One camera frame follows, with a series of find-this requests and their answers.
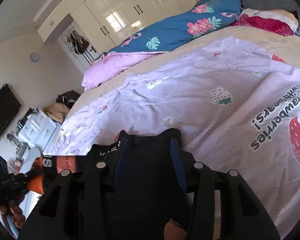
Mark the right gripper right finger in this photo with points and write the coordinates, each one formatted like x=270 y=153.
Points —
x=209 y=204

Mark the white door with bags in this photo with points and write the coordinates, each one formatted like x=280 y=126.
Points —
x=78 y=47

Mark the cream glossy wardrobe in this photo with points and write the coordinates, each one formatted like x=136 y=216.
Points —
x=106 y=23

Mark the tan clothes pile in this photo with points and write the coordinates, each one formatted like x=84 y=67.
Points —
x=57 y=112

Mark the blue floral quilt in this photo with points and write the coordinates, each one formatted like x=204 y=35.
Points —
x=170 y=33

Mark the black wall television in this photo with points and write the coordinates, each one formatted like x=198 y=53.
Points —
x=9 y=107

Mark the white drawer cabinet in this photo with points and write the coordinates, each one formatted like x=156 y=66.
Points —
x=38 y=131

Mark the black bag on floor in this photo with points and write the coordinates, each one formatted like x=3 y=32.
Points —
x=68 y=98

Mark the left hand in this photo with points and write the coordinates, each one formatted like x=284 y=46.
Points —
x=17 y=216

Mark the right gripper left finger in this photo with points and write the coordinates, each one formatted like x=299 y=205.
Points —
x=73 y=207

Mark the black IKISS sweater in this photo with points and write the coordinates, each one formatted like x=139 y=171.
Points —
x=149 y=164

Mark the red patterned pillow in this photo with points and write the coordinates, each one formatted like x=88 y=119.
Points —
x=277 y=21

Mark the round wall clock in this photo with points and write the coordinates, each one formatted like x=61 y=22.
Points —
x=34 y=57

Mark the pink quilt underside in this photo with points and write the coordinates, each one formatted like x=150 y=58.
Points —
x=107 y=67

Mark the pink strawberry print blanket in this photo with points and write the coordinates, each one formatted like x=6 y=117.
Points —
x=236 y=105

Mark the right hand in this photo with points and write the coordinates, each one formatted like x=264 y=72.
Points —
x=173 y=231

